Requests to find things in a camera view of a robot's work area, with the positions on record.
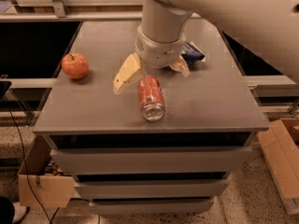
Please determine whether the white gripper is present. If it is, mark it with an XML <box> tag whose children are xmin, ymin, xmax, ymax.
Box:
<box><xmin>113</xmin><ymin>25</ymin><xmax>190</xmax><ymax>94</ymax></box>

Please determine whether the cardboard box right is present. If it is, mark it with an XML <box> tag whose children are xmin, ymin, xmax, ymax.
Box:
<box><xmin>257</xmin><ymin>119</ymin><xmax>299</xmax><ymax>215</ymax></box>

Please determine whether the blue chip bag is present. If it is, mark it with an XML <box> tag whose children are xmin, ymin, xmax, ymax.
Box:
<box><xmin>181</xmin><ymin>42</ymin><xmax>206</xmax><ymax>65</ymax></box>

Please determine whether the white shoe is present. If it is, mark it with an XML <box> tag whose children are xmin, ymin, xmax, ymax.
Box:
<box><xmin>12</xmin><ymin>202</ymin><xmax>27</xmax><ymax>224</ymax></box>

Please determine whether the red apple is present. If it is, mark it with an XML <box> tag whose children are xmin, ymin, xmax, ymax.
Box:
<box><xmin>61</xmin><ymin>52</ymin><xmax>89</xmax><ymax>79</ymax></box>

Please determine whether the metal shelf frame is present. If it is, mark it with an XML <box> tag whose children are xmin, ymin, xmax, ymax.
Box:
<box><xmin>0</xmin><ymin>0</ymin><xmax>204</xmax><ymax>22</ymax></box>

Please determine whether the cardboard box left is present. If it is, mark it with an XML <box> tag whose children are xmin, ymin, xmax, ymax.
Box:
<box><xmin>18</xmin><ymin>136</ymin><xmax>75</xmax><ymax>208</ymax></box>

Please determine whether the black floor cable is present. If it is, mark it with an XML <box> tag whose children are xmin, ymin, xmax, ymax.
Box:
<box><xmin>6</xmin><ymin>105</ymin><xmax>60</xmax><ymax>224</ymax></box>

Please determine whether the grey drawer cabinet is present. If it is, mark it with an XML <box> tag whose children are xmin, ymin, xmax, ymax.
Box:
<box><xmin>34</xmin><ymin>19</ymin><xmax>268</xmax><ymax>215</ymax></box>

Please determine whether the cardboard box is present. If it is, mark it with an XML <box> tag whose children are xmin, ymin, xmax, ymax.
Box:
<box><xmin>18</xmin><ymin>136</ymin><xmax>75</xmax><ymax>208</ymax></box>
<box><xmin>257</xmin><ymin>119</ymin><xmax>299</xmax><ymax>215</ymax></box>

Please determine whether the red coke can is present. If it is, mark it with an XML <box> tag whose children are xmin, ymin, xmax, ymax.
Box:
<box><xmin>137</xmin><ymin>76</ymin><xmax>165</xmax><ymax>121</ymax></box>

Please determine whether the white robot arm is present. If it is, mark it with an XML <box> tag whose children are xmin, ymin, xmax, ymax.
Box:
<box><xmin>113</xmin><ymin>0</ymin><xmax>299</xmax><ymax>93</ymax></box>

